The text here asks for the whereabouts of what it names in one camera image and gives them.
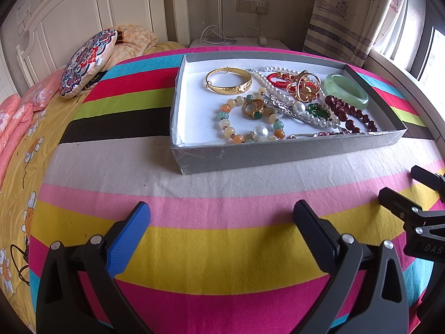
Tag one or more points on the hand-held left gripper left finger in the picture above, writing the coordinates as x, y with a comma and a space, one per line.
128, 240

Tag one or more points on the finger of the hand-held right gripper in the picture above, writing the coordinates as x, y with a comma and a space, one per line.
429, 179
399, 201

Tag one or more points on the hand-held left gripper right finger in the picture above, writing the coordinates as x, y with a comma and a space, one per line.
313, 236

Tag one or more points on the grey cardboard box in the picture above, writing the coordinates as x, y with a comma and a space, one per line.
278, 156

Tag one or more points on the large pearl ornament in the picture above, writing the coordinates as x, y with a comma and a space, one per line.
260, 133

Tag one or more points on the green gem pendant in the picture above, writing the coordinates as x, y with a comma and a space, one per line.
318, 113

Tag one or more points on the silver pearl brooch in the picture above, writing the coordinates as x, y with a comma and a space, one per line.
281, 106

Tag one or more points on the rose gold interlocked rings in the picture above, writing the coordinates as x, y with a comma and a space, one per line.
304, 92

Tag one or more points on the gold bangle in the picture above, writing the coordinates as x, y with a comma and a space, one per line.
229, 90

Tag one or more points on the striped blanket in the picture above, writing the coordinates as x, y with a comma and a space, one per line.
226, 188

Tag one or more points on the yellow floral bedsheet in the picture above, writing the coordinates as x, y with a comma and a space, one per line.
41, 167

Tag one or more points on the green jade bangle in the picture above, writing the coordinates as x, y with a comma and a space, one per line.
347, 99

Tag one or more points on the window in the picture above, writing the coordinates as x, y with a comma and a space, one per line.
431, 59

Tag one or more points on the pink floral quilt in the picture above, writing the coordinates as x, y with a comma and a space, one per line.
14, 125

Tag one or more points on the pink floral pillow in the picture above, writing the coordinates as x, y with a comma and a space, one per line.
45, 88

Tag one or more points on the round patterned cushion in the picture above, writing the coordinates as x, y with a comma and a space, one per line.
87, 62

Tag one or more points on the ship print curtain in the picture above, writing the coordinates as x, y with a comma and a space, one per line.
340, 17

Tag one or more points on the white nightstand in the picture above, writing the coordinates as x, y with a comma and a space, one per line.
274, 43

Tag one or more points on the orange checkered blanket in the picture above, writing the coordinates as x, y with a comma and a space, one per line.
135, 40

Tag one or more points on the white headboard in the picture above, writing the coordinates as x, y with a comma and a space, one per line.
104, 7

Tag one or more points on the wall socket panel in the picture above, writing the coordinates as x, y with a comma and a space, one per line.
252, 6

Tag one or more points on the paper wall notice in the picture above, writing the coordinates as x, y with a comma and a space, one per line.
23, 15

